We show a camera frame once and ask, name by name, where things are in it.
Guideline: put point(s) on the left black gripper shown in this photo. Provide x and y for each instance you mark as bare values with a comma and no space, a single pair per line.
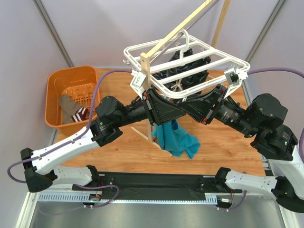
149,107

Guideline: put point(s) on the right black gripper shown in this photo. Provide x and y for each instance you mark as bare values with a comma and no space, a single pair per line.
214,104

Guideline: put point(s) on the teal cloth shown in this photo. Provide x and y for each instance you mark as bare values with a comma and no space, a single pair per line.
173,138

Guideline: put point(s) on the white clip hanger frame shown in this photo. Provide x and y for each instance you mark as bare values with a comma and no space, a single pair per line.
193,50

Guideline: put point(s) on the grey maroon striped sock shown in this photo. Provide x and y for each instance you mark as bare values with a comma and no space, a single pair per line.
71,111

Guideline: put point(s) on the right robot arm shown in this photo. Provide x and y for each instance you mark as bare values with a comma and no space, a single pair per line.
262,120

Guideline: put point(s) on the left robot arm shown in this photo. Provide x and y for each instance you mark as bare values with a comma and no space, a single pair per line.
43,167

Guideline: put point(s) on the dark patterned shorts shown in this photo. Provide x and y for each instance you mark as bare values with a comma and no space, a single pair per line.
186,82

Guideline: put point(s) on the wooden drying rack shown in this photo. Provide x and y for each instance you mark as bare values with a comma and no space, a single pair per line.
145,65

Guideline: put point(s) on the black base cloth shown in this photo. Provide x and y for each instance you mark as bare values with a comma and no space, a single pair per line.
155,186

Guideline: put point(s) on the orange laundry basket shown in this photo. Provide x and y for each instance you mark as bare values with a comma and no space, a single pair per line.
77,82

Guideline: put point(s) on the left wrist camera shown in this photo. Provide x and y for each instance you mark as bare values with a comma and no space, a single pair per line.
137,82

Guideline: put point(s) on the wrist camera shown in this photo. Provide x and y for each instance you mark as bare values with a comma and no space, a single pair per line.
235,77
137,82

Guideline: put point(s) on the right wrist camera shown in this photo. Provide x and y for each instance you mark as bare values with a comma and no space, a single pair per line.
235,77

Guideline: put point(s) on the slotted cable duct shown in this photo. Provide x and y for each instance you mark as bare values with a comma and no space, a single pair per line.
86,197

